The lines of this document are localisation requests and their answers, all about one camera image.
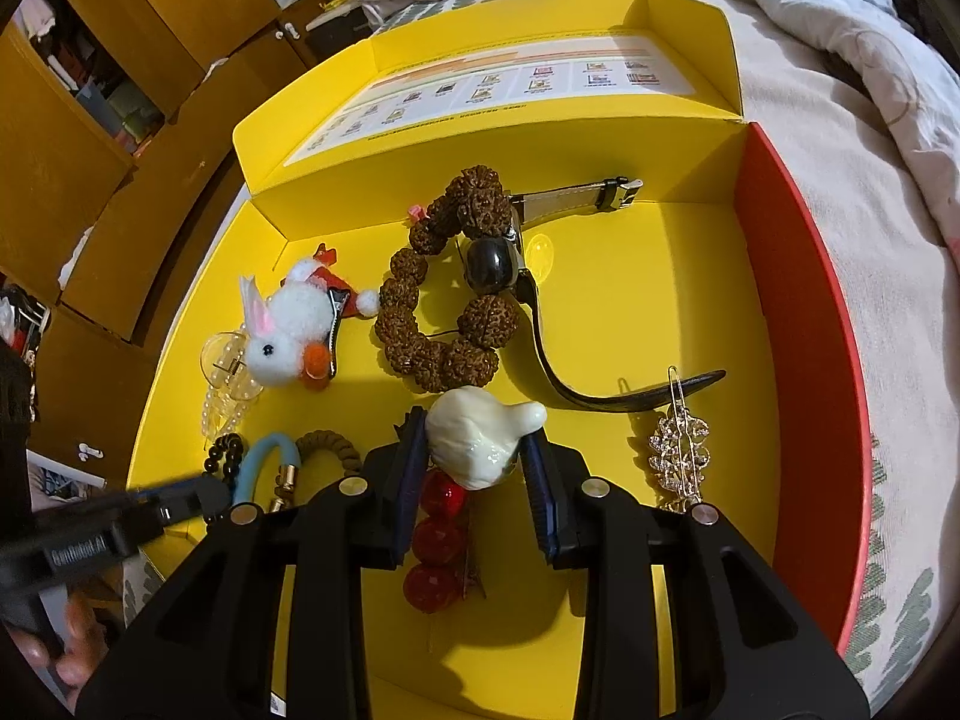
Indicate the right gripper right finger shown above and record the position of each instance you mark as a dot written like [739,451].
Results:
[553,475]

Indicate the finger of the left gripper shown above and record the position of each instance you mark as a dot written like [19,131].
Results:
[186,498]

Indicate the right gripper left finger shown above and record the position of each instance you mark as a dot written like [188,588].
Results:
[394,473]

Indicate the white duck hair clip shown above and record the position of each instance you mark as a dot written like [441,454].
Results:
[473,437]

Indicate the red santa hat clip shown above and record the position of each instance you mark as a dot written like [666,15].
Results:
[319,270]

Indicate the person's left hand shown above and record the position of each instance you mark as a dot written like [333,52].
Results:
[84,648]

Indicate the red ball hair clip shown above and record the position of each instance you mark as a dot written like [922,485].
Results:
[445,570]

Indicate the silver rhinestone hair clip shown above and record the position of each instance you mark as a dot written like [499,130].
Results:
[679,454]

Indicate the pearl hair clip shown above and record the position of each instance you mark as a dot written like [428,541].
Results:
[230,388]

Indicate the white bunny plush clip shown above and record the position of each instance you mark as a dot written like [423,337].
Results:
[291,334]

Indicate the yellow cardboard box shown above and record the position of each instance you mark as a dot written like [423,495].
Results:
[739,608]

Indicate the small pink red charm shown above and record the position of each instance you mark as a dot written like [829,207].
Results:
[417,213]

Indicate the wooden wardrobe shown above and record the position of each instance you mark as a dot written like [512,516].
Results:
[117,163]

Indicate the bedside cabinet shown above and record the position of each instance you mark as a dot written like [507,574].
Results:
[318,29]

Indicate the black strap wristwatch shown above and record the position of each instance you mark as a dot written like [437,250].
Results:
[500,259]

